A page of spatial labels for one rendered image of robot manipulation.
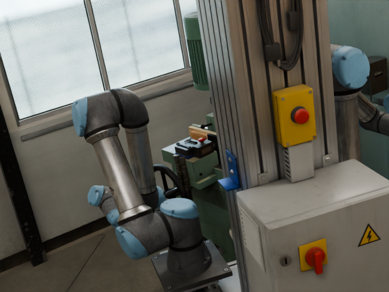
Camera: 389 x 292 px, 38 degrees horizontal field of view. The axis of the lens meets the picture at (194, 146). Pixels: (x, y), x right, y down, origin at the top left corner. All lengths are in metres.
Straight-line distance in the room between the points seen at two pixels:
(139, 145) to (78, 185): 1.91
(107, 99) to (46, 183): 1.96
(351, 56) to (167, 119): 2.43
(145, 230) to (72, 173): 2.05
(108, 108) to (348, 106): 0.73
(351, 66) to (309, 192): 0.45
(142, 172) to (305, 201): 0.78
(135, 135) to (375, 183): 0.84
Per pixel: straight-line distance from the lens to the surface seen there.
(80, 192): 3.84
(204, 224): 2.63
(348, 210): 1.34
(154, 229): 1.78
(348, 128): 1.77
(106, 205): 2.05
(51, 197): 3.78
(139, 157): 1.96
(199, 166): 2.35
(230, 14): 1.32
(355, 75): 1.70
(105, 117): 1.81
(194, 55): 2.37
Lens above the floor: 1.88
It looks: 22 degrees down
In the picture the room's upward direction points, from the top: 10 degrees counter-clockwise
